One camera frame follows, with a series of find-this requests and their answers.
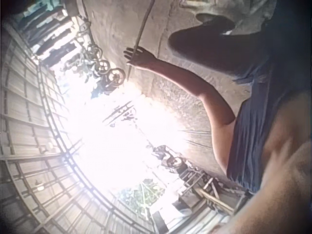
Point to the person's left hand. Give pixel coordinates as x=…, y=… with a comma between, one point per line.
x=143, y=58

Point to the person's left fingers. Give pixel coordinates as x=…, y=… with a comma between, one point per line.
x=130, y=54

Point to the long thin metal rod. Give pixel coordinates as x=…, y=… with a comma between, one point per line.
x=142, y=29

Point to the row of parked motorcycles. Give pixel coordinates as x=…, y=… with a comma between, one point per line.
x=102, y=65

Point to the person's legs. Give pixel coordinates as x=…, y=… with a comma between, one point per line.
x=207, y=41

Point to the single parked motorcycle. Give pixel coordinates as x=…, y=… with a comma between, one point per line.
x=169, y=159

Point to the green tree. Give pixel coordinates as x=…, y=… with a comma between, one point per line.
x=143, y=195

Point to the heap of wooden planks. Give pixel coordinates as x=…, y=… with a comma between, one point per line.
x=209, y=195

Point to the metal roof truss frame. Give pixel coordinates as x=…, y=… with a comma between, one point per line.
x=29, y=126

